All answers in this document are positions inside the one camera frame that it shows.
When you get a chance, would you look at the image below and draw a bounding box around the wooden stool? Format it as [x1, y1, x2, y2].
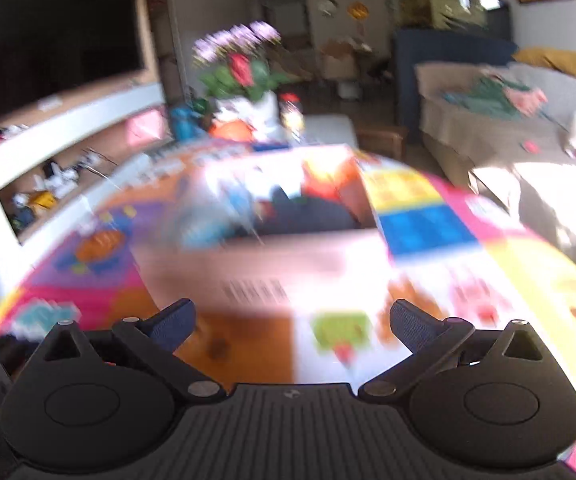
[355, 126, 409, 162]

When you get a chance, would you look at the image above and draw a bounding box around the blue water bottle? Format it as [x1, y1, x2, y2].
[170, 102, 203, 141]

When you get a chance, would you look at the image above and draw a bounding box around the green clothing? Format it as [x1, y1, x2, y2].
[445, 76, 524, 120]

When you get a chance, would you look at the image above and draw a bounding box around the clear jar with red lid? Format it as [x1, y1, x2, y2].
[279, 92, 305, 136]

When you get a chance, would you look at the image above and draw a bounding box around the pink gift bag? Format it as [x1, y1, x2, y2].
[126, 109, 166, 148]

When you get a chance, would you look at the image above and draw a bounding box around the black plush toy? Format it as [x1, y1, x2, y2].
[255, 186, 366, 235]

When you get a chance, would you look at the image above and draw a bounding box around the black television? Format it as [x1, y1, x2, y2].
[0, 0, 146, 131]

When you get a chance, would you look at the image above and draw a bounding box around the pink clothing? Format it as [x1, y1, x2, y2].
[505, 87, 549, 113]

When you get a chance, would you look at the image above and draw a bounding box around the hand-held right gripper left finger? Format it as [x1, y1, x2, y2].
[42, 297, 223, 399]

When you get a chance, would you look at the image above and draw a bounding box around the white power strip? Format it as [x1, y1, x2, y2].
[42, 160, 79, 196]

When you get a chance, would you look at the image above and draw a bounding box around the white ottoman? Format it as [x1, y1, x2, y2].
[303, 114, 359, 147]

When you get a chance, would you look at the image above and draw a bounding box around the glass fish tank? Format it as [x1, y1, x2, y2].
[398, 0, 511, 31]

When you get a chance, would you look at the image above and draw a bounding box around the grey sofa with cushions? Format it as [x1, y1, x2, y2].
[393, 7, 519, 128]

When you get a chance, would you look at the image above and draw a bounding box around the orange toy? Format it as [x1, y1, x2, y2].
[300, 159, 366, 203]

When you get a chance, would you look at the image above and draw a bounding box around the blue wet wipes packet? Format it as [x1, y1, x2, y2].
[180, 170, 261, 248]

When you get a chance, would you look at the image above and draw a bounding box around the colourful printed mat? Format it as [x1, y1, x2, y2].
[0, 142, 576, 480]

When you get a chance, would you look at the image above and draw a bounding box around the pink cardboard box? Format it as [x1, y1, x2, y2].
[130, 144, 396, 313]

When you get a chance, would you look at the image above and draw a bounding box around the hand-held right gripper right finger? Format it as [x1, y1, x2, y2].
[358, 299, 544, 399]

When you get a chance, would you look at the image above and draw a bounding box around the beige dining chair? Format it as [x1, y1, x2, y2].
[320, 40, 359, 81]

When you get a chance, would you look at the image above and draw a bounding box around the white wooden television cabinet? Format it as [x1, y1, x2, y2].
[0, 0, 169, 246]

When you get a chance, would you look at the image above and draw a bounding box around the pink orchid in white pot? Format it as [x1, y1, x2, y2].
[192, 21, 289, 131]

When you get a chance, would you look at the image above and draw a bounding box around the yellow cushion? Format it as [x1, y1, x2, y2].
[513, 47, 576, 83]

